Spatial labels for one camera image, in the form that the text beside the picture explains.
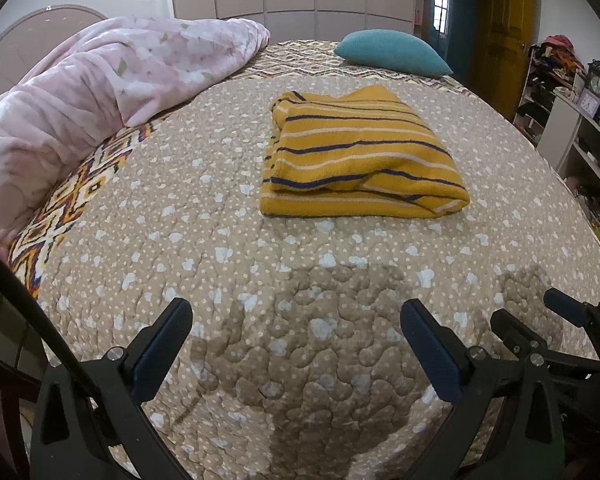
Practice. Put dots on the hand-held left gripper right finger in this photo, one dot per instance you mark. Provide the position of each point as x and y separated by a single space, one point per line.
435 355

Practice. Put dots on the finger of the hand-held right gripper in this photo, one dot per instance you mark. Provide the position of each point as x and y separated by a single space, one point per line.
565 302
510 327

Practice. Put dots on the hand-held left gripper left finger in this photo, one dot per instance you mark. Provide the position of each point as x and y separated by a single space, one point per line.
160 350

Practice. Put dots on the yellow striped towel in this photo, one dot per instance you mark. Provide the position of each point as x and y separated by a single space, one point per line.
355 155

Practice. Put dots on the pile of clothes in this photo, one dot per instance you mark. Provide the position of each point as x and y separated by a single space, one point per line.
560 52

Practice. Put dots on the beige dotted quilted bedspread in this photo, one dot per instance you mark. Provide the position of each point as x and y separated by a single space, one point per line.
180 220

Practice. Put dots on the white shelf unit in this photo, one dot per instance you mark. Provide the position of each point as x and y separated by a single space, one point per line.
565 130

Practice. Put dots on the small purple clock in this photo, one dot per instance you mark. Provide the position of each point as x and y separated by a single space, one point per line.
589 104

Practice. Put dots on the black mantel clock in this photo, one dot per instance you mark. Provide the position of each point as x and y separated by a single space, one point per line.
597 80

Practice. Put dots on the pink floral blanket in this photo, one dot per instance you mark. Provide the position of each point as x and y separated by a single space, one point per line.
80 90

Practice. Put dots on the yellow wooden door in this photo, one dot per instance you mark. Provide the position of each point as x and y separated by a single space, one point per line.
505 20

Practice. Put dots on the teal pillow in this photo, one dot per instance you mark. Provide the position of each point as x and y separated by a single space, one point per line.
390 50

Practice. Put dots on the window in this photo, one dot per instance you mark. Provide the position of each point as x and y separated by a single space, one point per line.
440 10

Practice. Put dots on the pink arched headboard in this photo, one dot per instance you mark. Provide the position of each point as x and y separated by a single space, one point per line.
25 40

